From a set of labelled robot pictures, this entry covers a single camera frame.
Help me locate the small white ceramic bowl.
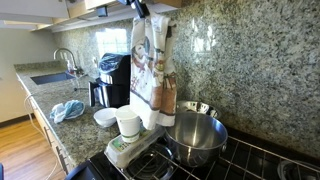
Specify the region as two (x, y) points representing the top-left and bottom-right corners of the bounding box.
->
(93, 107), (118, 129)

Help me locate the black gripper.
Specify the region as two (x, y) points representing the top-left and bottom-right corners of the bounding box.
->
(116, 0), (151, 20)

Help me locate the patterned kitchen towel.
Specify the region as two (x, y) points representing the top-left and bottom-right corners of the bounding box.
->
(128, 13), (178, 131)

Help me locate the thin white cable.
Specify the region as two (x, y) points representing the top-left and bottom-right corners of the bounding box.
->
(23, 94), (60, 180)

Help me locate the chrome sink faucet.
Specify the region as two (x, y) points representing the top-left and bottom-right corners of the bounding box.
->
(53, 48), (85, 77)

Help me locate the black under-cabinet box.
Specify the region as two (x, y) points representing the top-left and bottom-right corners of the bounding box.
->
(96, 5), (110, 18)

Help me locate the steel pot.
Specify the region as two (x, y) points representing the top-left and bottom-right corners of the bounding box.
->
(277, 159), (320, 180)

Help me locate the black steel air fryer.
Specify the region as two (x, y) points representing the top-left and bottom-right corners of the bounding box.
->
(88, 52), (132, 109)

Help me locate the black coil burner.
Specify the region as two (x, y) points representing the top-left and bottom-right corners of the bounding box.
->
(125, 143), (176, 180)

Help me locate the kitchen sink basin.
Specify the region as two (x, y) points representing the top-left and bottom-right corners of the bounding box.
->
(30, 72), (76, 86)

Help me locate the egg carton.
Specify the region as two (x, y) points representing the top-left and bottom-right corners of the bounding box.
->
(104, 123), (167, 170)

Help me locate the black electric stove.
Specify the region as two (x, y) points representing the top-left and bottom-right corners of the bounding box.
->
(64, 128), (320, 180)

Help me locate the wooden base cabinet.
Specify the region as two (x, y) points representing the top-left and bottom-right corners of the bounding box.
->
(18, 78), (78, 176)

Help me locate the light blue cloth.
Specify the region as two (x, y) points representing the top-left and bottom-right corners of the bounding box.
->
(49, 99), (86, 125)

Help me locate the large steel mixing bowl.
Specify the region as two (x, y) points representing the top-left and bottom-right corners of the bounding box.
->
(164, 111), (229, 168)

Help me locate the metal wire rack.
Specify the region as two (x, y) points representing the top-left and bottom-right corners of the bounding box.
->
(153, 134), (320, 180)

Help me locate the white paper cup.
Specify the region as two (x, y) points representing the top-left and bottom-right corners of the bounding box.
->
(114, 104), (142, 144)

